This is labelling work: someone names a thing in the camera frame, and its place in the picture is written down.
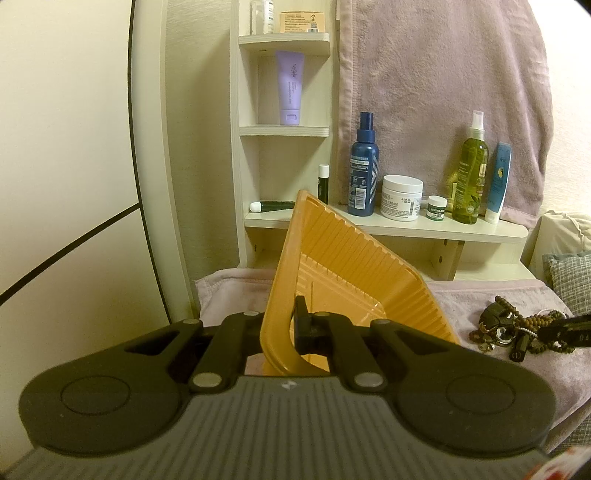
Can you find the orange plastic tray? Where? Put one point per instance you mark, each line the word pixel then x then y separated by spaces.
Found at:
pixel 351 258

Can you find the blue spray bottle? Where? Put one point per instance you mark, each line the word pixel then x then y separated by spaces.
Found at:
pixel 363 175

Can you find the pink hanging towel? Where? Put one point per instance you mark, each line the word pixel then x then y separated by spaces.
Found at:
pixel 438 69

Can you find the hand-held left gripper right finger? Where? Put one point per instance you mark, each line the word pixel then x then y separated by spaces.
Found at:
pixel 305 330

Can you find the green lip balm stick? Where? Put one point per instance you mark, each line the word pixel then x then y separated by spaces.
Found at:
pixel 323 189

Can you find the white cream jar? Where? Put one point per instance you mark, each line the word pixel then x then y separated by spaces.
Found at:
pixel 401 198

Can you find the green liquid spray bottle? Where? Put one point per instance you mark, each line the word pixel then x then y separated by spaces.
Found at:
pixel 470 184

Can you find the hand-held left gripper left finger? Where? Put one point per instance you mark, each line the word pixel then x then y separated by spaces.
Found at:
pixel 231 341

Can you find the cream fabric bag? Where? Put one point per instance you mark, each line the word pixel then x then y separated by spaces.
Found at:
pixel 561 235

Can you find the blue and white tube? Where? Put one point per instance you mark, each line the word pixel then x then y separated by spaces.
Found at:
pixel 498 184

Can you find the small green label jar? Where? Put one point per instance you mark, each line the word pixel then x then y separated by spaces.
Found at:
pixel 437 208

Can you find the cream wooden shelf unit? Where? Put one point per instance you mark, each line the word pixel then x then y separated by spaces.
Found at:
pixel 392 228

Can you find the clear small bottle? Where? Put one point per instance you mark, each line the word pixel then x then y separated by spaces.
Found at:
pixel 262 16

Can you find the pile of bead jewelry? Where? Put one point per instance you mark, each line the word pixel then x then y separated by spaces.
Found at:
pixel 501 323

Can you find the green tube with white cap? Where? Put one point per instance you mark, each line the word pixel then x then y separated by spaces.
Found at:
pixel 274 206

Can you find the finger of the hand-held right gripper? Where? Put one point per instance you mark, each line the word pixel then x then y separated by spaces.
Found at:
pixel 568 330

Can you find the beige flat box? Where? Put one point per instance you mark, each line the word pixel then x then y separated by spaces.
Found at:
pixel 300 22

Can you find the purple cosmetic tube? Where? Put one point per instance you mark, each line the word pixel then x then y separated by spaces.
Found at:
pixel 291 87

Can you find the grey checked pillow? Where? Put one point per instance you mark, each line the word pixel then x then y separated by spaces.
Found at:
pixel 572 281

